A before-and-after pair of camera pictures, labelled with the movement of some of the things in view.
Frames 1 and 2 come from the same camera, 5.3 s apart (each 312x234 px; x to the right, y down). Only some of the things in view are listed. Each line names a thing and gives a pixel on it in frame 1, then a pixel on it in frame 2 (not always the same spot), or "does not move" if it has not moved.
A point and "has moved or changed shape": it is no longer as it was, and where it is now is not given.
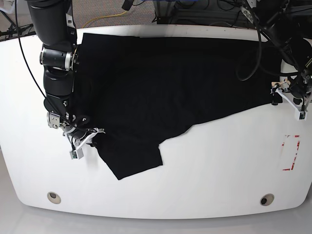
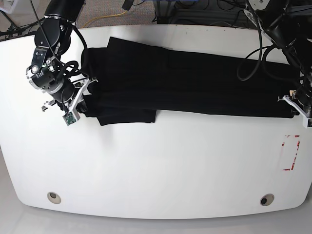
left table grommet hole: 53,198 does not move
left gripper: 80,135 -> 62,82
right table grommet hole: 266,200 does not move
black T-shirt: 134,92 has moved or changed shape
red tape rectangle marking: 294,161 does not move
